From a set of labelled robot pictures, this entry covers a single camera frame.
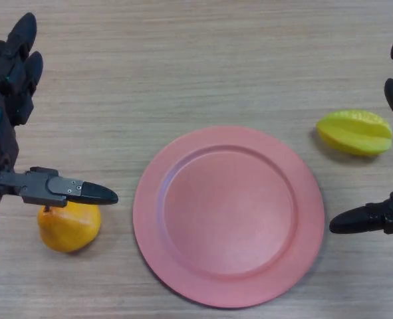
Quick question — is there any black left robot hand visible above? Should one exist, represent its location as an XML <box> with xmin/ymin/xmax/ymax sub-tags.
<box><xmin>0</xmin><ymin>12</ymin><xmax>119</xmax><ymax>213</ymax></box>

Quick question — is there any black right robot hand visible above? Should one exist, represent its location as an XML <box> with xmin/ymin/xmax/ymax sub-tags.
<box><xmin>328</xmin><ymin>41</ymin><xmax>393</xmax><ymax>235</ymax></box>

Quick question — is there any yellow starfruit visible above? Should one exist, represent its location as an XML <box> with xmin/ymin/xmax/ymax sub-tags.
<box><xmin>315</xmin><ymin>109</ymin><xmax>393</xmax><ymax>157</ymax></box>

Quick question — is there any pink round plate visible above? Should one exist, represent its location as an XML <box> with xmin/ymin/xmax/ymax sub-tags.
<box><xmin>132</xmin><ymin>125</ymin><xmax>326</xmax><ymax>309</ymax></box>

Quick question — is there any orange pear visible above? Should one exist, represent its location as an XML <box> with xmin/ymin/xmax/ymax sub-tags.
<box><xmin>37</xmin><ymin>198</ymin><xmax>102</xmax><ymax>253</ymax></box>

